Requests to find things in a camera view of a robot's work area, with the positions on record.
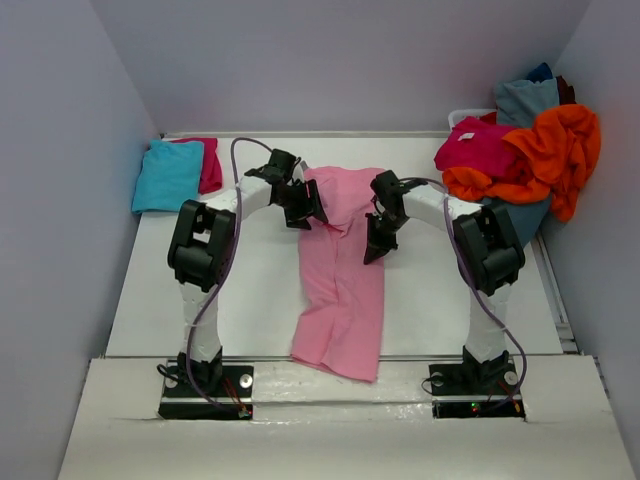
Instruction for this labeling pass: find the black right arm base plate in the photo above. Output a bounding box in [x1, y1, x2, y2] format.
[421, 363, 526, 420]

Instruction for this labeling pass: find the dark blue t-shirt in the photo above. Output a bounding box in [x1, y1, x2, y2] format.
[525, 62, 554, 83]

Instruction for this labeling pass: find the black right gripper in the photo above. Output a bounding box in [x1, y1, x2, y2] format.
[363, 210, 407, 264]

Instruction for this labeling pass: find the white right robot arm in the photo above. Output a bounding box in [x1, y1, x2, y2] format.
[364, 170, 525, 397]

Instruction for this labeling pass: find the crumpled orange t-shirt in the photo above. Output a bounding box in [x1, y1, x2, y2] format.
[442, 104, 601, 222]

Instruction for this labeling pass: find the white laundry basket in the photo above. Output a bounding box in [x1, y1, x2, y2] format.
[447, 108, 496, 130]

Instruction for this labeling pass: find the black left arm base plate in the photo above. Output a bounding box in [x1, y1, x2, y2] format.
[156, 360, 254, 421]

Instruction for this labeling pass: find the folded magenta t-shirt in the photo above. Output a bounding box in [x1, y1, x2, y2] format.
[171, 137, 223, 195]

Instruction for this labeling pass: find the folded turquoise t-shirt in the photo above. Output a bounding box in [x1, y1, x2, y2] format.
[131, 140, 204, 214]

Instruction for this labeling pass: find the grey-blue t-shirt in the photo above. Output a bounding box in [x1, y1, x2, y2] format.
[494, 78, 560, 128]

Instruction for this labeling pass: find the light pink t-shirt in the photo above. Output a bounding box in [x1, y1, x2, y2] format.
[291, 167, 385, 383]

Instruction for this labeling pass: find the crumpled magenta t-shirt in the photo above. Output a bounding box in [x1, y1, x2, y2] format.
[434, 113, 515, 177]

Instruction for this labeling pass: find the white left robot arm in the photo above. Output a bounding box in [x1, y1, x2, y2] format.
[167, 149, 328, 397]

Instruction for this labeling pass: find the maroon t-shirt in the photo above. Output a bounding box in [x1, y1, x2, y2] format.
[556, 76, 576, 105]

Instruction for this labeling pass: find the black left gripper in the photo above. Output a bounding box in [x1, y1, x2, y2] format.
[273, 179, 328, 230]

